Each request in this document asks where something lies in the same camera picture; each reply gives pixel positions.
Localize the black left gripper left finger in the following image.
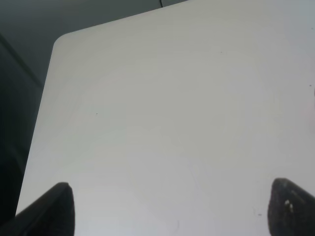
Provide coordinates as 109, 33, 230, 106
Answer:
0, 182, 75, 236

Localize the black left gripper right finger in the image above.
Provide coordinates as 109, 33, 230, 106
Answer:
267, 178, 315, 236

